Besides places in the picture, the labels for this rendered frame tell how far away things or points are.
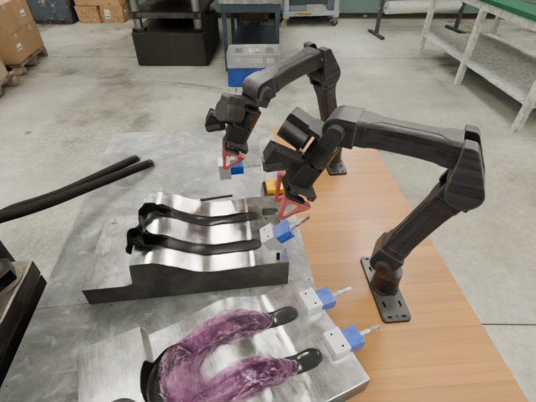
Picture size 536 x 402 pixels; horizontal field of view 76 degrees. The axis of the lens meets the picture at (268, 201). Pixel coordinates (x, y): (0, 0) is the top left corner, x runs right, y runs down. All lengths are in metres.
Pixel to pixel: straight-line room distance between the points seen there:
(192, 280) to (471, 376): 0.65
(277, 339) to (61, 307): 0.55
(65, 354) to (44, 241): 1.64
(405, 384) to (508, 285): 1.54
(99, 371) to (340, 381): 0.45
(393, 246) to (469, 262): 1.53
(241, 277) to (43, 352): 0.47
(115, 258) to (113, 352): 0.29
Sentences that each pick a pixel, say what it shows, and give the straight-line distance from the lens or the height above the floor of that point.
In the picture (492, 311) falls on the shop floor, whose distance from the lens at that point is 2.15.
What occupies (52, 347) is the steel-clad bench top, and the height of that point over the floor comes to 0.80.
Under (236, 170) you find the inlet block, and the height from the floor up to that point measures 0.94.
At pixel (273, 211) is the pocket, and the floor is 0.87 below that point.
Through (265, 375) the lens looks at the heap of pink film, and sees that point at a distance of 0.69.
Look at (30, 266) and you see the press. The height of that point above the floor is 0.78.
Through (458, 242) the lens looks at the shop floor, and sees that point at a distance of 2.41.
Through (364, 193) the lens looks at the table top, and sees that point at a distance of 1.24.
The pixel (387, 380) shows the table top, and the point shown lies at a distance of 0.85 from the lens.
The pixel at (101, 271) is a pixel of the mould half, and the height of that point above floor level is 0.86.
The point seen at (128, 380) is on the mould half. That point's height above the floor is 0.91.
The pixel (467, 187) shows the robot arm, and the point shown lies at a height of 1.18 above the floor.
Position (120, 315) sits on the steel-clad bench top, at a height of 0.80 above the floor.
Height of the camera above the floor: 1.55
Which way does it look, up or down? 40 degrees down
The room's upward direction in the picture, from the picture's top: straight up
